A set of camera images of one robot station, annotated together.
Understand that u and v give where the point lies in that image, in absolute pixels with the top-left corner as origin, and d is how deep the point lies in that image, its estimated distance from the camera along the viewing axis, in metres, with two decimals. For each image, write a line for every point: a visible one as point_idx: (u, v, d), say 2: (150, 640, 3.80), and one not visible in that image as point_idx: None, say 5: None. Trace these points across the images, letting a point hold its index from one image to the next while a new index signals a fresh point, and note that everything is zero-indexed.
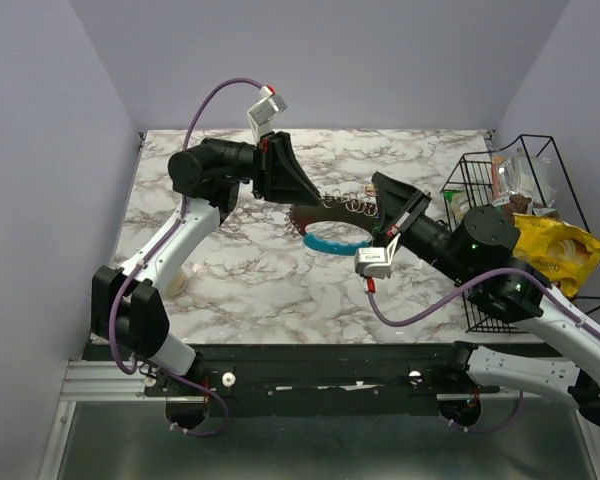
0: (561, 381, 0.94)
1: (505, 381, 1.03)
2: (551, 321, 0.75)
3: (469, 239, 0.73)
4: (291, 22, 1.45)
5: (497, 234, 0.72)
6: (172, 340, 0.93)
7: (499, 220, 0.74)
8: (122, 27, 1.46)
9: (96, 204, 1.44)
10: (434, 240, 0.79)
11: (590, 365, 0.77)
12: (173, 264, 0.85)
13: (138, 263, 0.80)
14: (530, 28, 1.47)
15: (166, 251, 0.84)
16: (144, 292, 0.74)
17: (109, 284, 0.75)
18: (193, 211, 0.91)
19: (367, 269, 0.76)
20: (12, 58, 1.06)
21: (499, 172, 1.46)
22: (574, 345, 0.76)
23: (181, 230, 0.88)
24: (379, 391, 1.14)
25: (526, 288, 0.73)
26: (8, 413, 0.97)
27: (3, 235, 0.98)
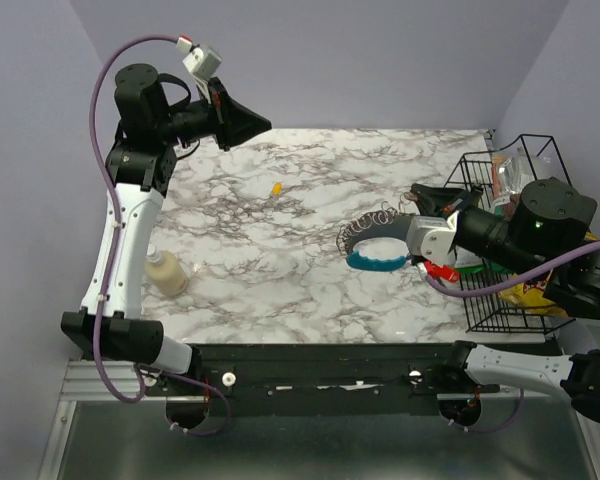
0: (554, 375, 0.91)
1: (504, 379, 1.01)
2: None
3: (531, 217, 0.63)
4: (291, 23, 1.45)
5: (565, 208, 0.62)
6: (169, 341, 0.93)
7: (565, 192, 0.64)
8: (122, 28, 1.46)
9: (97, 204, 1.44)
10: (490, 232, 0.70)
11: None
12: (133, 278, 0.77)
13: (98, 296, 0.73)
14: (531, 28, 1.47)
15: (120, 270, 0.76)
16: (119, 324, 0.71)
17: (80, 329, 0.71)
18: (127, 207, 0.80)
19: (430, 237, 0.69)
20: (11, 59, 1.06)
21: (499, 171, 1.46)
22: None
23: (124, 236, 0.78)
24: (379, 391, 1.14)
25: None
26: (7, 414, 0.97)
27: (2, 235, 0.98)
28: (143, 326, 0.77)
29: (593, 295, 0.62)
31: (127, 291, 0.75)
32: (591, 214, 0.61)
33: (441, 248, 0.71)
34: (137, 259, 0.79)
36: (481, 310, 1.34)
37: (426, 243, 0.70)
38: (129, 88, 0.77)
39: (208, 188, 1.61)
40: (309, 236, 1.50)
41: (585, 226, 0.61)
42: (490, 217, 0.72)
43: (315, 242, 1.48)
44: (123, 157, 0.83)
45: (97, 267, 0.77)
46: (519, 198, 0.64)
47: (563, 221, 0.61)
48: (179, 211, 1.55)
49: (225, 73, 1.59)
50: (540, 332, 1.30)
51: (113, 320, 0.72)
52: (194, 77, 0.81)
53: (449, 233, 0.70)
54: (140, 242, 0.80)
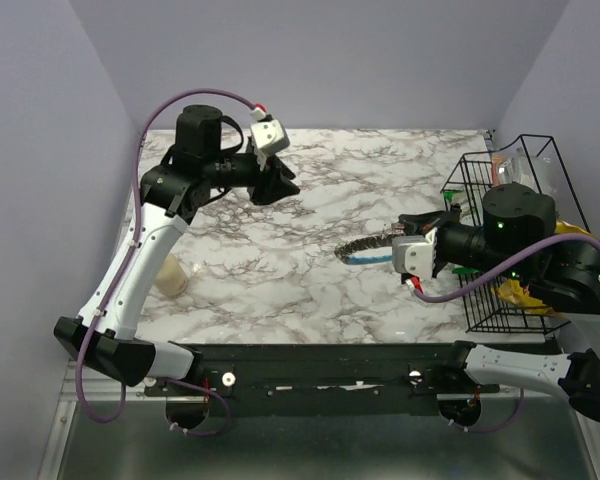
0: (553, 374, 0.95)
1: (502, 378, 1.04)
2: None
3: (492, 218, 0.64)
4: (291, 23, 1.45)
5: (521, 205, 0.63)
6: (168, 348, 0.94)
7: (525, 191, 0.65)
8: (121, 27, 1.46)
9: (96, 204, 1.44)
10: (470, 243, 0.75)
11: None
12: (138, 297, 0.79)
13: (96, 312, 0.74)
14: (530, 28, 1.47)
15: (124, 288, 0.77)
16: (105, 343, 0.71)
17: (70, 337, 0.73)
18: (148, 227, 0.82)
19: (409, 252, 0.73)
20: (12, 58, 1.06)
21: (499, 171, 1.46)
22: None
23: (137, 256, 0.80)
24: (379, 391, 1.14)
25: None
26: (6, 413, 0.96)
27: (2, 235, 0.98)
28: (134, 348, 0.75)
29: (574, 289, 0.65)
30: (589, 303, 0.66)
31: (125, 309, 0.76)
32: (548, 208, 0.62)
33: (423, 264, 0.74)
34: (145, 274, 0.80)
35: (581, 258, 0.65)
36: (481, 310, 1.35)
37: (407, 260, 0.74)
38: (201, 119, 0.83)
39: None
40: (309, 236, 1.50)
41: (541, 220, 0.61)
42: (469, 229, 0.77)
43: (315, 242, 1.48)
44: (158, 179, 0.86)
45: (102, 281, 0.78)
46: (481, 201, 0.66)
47: (522, 219, 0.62)
48: None
49: (225, 73, 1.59)
50: (540, 332, 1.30)
51: (102, 338, 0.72)
52: (259, 149, 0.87)
53: (427, 248, 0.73)
54: (152, 259, 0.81)
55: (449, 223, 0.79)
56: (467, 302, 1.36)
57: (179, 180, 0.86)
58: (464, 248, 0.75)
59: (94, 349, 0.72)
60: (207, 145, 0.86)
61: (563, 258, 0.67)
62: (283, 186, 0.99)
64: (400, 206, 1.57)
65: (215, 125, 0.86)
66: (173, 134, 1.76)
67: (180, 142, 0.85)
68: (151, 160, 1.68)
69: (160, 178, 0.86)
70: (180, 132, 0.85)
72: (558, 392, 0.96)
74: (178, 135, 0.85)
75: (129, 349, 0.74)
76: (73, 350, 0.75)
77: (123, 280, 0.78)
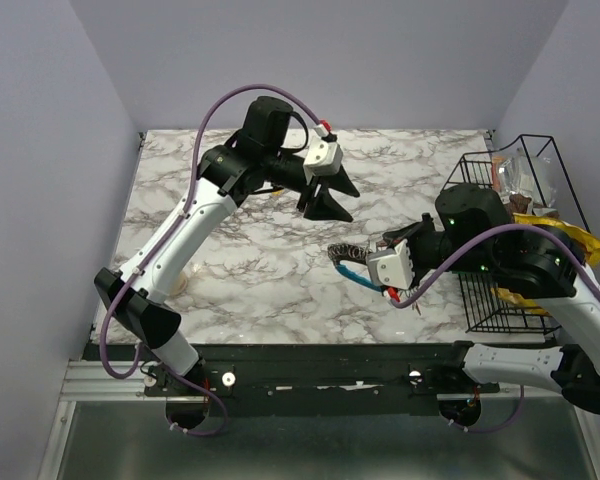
0: (546, 367, 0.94)
1: (500, 375, 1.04)
2: (582, 302, 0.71)
3: (444, 216, 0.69)
4: (291, 22, 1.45)
5: (467, 200, 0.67)
6: (179, 338, 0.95)
7: (470, 188, 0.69)
8: (122, 27, 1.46)
9: (96, 204, 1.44)
10: (441, 247, 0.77)
11: None
12: (173, 267, 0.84)
13: (135, 270, 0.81)
14: (530, 27, 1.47)
15: (163, 256, 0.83)
16: (136, 301, 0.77)
17: (108, 287, 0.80)
18: (199, 201, 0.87)
19: (380, 266, 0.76)
20: (12, 59, 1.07)
21: (499, 171, 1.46)
22: (595, 330, 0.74)
23: (184, 227, 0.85)
24: (379, 391, 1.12)
25: (561, 261, 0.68)
26: (7, 413, 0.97)
27: (3, 235, 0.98)
28: (161, 317, 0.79)
29: (533, 274, 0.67)
30: (550, 287, 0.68)
31: (162, 274, 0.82)
32: (491, 200, 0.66)
33: (396, 274, 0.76)
34: (187, 246, 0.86)
35: (540, 245, 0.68)
36: (481, 310, 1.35)
37: (380, 272, 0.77)
38: (272, 110, 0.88)
39: None
40: (309, 236, 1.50)
41: (484, 213, 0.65)
42: (439, 233, 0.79)
43: (315, 242, 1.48)
44: (219, 157, 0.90)
45: (148, 242, 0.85)
46: (433, 203, 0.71)
47: (468, 213, 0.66)
48: None
49: (225, 73, 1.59)
50: (540, 332, 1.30)
51: (134, 296, 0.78)
52: (307, 167, 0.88)
53: (396, 258, 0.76)
54: (196, 232, 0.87)
55: (422, 231, 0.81)
56: (466, 302, 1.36)
57: (237, 164, 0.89)
58: (436, 253, 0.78)
59: (125, 305, 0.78)
60: (269, 137, 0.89)
61: (522, 245, 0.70)
62: (327, 207, 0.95)
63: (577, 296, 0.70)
64: (400, 206, 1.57)
65: (282, 118, 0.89)
66: (173, 134, 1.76)
67: (246, 127, 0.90)
68: (151, 160, 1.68)
69: (221, 157, 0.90)
70: (251, 117, 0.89)
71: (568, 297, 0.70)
72: (553, 387, 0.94)
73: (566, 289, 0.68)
74: (248, 119, 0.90)
75: (157, 316, 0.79)
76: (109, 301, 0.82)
77: (164, 246, 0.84)
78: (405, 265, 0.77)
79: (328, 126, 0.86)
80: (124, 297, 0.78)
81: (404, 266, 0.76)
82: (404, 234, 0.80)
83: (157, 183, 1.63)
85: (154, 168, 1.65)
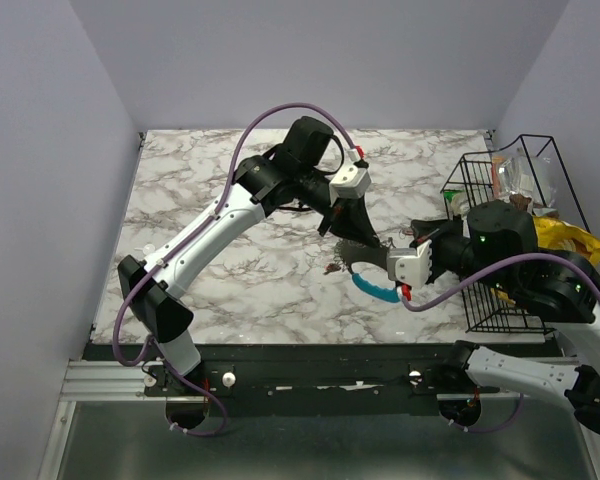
0: (559, 384, 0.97)
1: (505, 383, 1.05)
2: None
3: (475, 232, 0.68)
4: (290, 23, 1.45)
5: (501, 220, 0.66)
6: (186, 340, 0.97)
7: (505, 209, 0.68)
8: (122, 27, 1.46)
9: (95, 204, 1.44)
10: (463, 253, 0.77)
11: None
12: (196, 265, 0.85)
13: (158, 262, 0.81)
14: (530, 27, 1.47)
15: (187, 252, 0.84)
16: (155, 291, 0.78)
17: (131, 273, 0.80)
18: (231, 205, 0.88)
19: (398, 264, 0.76)
20: (11, 58, 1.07)
21: (499, 171, 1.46)
22: None
23: (212, 227, 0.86)
24: (379, 391, 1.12)
25: (581, 287, 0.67)
26: (7, 413, 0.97)
27: (3, 234, 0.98)
28: (174, 311, 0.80)
29: (554, 299, 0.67)
30: (568, 311, 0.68)
31: (184, 269, 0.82)
32: (525, 225, 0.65)
33: (413, 274, 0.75)
34: (214, 244, 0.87)
35: (560, 271, 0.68)
36: (481, 310, 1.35)
37: (397, 270, 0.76)
38: (314, 129, 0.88)
39: (208, 189, 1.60)
40: (309, 236, 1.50)
41: (518, 235, 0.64)
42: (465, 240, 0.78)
43: (315, 242, 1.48)
44: (256, 167, 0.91)
45: (174, 237, 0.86)
46: (467, 215, 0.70)
47: (500, 233, 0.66)
48: (178, 211, 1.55)
49: (224, 73, 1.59)
50: (540, 332, 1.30)
51: (155, 286, 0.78)
52: (331, 187, 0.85)
53: (416, 260, 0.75)
54: (226, 232, 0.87)
55: (447, 234, 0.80)
56: (466, 302, 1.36)
57: (272, 175, 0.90)
58: (456, 259, 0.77)
59: (144, 293, 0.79)
60: (303, 154, 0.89)
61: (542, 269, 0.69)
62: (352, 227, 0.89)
63: (593, 322, 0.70)
64: (400, 206, 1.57)
65: (321, 139, 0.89)
66: (173, 134, 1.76)
67: (288, 143, 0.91)
68: (151, 160, 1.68)
69: (258, 167, 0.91)
70: (293, 133, 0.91)
71: (586, 323, 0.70)
72: (559, 402, 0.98)
73: (585, 315, 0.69)
74: (290, 136, 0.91)
75: (173, 308, 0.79)
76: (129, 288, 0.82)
77: (190, 244, 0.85)
78: (424, 267, 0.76)
79: (361, 151, 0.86)
80: (145, 286, 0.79)
81: (423, 270, 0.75)
82: (430, 235, 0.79)
83: (157, 183, 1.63)
85: (154, 168, 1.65)
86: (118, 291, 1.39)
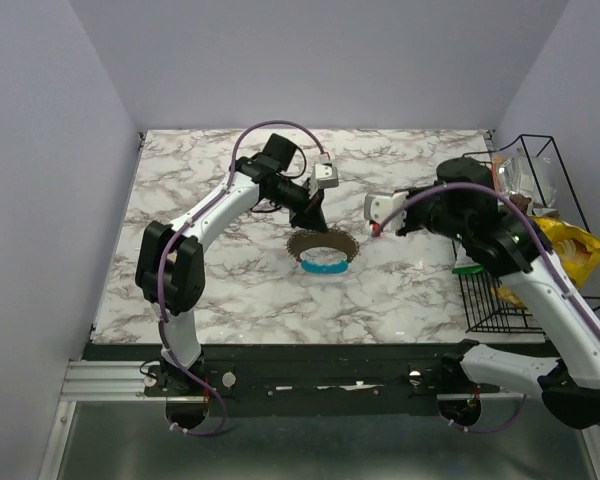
0: (534, 371, 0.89)
1: (494, 376, 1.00)
2: (538, 282, 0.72)
3: (442, 179, 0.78)
4: (290, 24, 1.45)
5: (463, 171, 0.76)
6: (190, 326, 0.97)
7: (472, 163, 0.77)
8: (121, 27, 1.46)
9: (95, 204, 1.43)
10: (433, 209, 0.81)
11: (564, 342, 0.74)
12: (214, 229, 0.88)
13: (187, 221, 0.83)
14: (530, 28, 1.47)
15: (210, 215, 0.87)
16: (187, 248, 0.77)
17: (160, 234, 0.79)
18: (238, 184, 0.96)
19: (374, 205, 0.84)
20: (11, 58, 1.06)
21: (499, 172, 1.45)
22: (554, 315, 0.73)
23: (226, 199, 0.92)
24: (379, 391, 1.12)
25: (523, 243, 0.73)
26: (8, 413, 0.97)
27: (3, 235, 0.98)
28: (199, 267, 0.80)
29: (494, 247, 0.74)
30: (509, 265, 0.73)
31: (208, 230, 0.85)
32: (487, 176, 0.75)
33: (385, 212, 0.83)
34: (227, 214, 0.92)
35: (512, 227, 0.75)
36: (481, 310, 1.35)
37: (373, 209, 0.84)
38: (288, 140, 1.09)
39: (208, 189, 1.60)
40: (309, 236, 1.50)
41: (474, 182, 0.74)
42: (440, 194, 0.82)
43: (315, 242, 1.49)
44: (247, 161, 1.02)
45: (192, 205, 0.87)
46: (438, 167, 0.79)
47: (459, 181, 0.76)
48: (178, 211, 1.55)
49: (224, 73, 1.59)
50: (540, 332, 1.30)
51: (188, 239, 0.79)
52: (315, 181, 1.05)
53: (390, 201, 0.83)
54: (236, 206, 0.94)
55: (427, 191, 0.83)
56: (466, 302, 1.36)
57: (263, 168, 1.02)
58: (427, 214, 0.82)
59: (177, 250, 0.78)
60: (285, 161, 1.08)
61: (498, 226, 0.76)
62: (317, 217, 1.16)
63: (531, 273, 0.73)
64: None
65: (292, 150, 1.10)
66: (173, 134, 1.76)
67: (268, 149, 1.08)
68: (151, 160, 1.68)
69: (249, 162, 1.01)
70: (272, 142, 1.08)
71: (523, 275, 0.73)
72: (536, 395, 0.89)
73: (523, 268, 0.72)
74: (268, 144, 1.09)
75: (200, 264, 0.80)
76: (153, 252, 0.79)
77: (209, 210, 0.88)
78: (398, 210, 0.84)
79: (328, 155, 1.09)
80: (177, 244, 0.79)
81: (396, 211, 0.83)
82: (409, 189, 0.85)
83: (157, 183, 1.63)
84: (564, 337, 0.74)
85: (154, 169, 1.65)
86: (118, 290, 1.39)
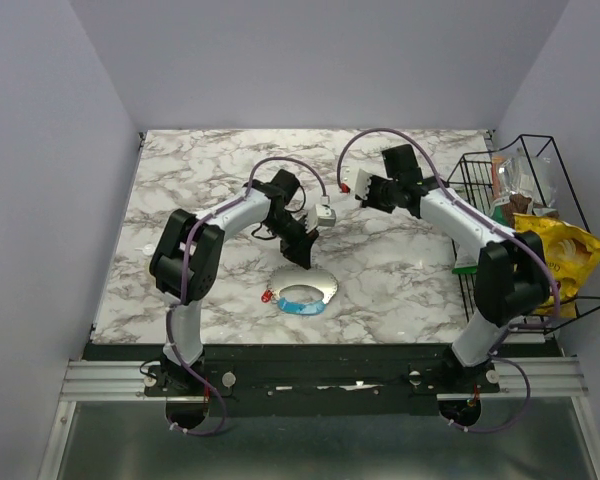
0: None
1: (473, 347, 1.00)
2: (434, 200, 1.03)
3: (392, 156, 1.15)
4: (290, 24, 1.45)
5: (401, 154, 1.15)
6: (196, 323, 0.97)
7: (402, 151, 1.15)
8: (121, 28, 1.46)
9: (95, 204, 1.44)
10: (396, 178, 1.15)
11: (461, 235, 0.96)
12: (230, 229, 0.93)
13: (210, 212, 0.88)
14: (530, 28, 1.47)
15: (230, 213, 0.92)
16: (209, 234, 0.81)
17: (183, 223, 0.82)
18: (253, 196, 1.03)
19: None
20: (11, 59, 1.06)
21: (499, 172, 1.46)
22: (449, 217, 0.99)
23: (243, 205, 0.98)
24: (379, 391, 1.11)
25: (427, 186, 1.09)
26: (8, 413, 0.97)
27: (3, 236, 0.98)
28: (215, 259, 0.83)
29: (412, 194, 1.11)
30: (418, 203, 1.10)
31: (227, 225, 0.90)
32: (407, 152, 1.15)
33: None
34: (242, 219, 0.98)
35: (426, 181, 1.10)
36: None
37: None
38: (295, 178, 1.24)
39: (208, 189, 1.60)
40: None
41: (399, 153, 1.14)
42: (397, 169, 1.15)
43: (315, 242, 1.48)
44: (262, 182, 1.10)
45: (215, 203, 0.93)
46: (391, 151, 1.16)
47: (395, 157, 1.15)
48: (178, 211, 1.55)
49: (224, 73, 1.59)
50: (540, 332, 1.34)
51: (209, 229, 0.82)
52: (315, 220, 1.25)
53: None
54: (249, 213, 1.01)
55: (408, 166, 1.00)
56: (467, 302, 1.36)
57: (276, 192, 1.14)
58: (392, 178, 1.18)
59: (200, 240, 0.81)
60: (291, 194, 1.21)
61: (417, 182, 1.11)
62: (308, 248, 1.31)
63: (428, 196, 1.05)
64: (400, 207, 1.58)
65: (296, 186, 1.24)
66: (173, 134, 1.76)
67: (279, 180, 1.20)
68: (152, 160, 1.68)
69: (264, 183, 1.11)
70: (281, 175, 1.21)
71: (424, 201, 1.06)
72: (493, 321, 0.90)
73: (423, 199, 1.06)
74: (278, 176, 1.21)
75: (216, 255, 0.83)
76: (175, 240, 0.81)
77: (230, 210, 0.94)
78: None
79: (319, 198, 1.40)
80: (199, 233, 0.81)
81: None
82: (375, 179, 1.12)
83: (157, 183, 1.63)
84: (460, 233, 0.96)
85: (154, 169, 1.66)
86: (118, 290, 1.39)
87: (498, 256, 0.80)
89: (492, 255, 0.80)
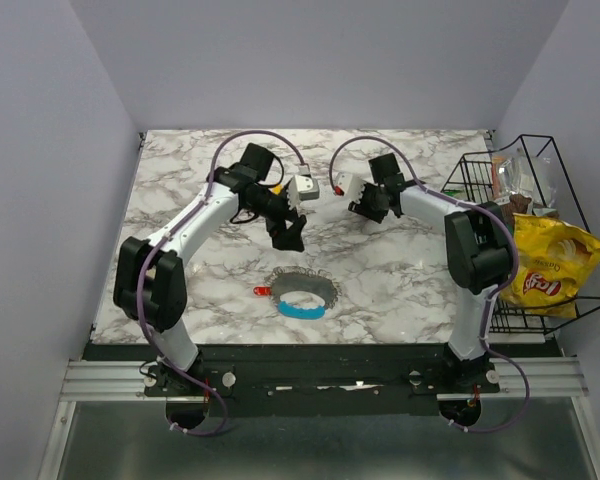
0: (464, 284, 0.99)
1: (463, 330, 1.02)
2: (410, 192, 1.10)
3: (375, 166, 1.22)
4: (290, 24, 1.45)
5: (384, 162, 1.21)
6: (179, 332, 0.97)
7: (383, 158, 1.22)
8: (122, 28, 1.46)
9: (95, 204, 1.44)
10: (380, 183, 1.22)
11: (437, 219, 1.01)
12: (193, 242, 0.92)
13: (164, 235, 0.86)
14: (530, 28, 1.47)
15: (188, 228, 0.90)
16: (164, 262, 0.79)
17: (136, 252, 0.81)
18: (215, 196, 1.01)
19: None
20: (11, 60, 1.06)
21: (499, 172, 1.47)
22: (425, 205, 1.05)
23: (204, 209, 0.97)
24: (379, 391, 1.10)
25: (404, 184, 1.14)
26: (8, 413, 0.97)
27: (3, 237, 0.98)
28: (180, 280, 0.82)
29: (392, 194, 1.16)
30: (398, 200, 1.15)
31: (188, 242, 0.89)
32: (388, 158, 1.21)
33: None
34: (207, 222, 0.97)
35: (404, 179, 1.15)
36: None
37: None
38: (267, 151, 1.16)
39: None
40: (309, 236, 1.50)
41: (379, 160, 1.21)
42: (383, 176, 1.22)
43: (315, 243, 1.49)
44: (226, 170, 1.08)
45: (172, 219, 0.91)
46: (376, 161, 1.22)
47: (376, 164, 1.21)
48: (179, 211, 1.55)
49: (225, 73, 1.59)
50: (540, 332, 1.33)
51: (163, 257, 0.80)
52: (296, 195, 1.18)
53: None
54: (213, 217, 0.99)
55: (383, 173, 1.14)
56: None
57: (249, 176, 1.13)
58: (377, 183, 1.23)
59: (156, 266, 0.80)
60: (263, 171, 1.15)
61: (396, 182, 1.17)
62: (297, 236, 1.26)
63: (406, 191, 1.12)
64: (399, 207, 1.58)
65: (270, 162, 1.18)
66: (173, 134, 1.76)
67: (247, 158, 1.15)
68: (152, 160, 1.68)
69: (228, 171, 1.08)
70: (248, 151, 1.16)
71: (403, 197, 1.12)
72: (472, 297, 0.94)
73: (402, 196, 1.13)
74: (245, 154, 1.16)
75: (179, 277, 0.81)
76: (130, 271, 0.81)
77: (188, 221, 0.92)
78: None
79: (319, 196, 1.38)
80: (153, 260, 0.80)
81: None
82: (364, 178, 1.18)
83: (157, 183, 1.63)
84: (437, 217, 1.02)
85: (155, 168, 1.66)
86: None
87: (462, 220, 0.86)
89: (455, 221, 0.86)
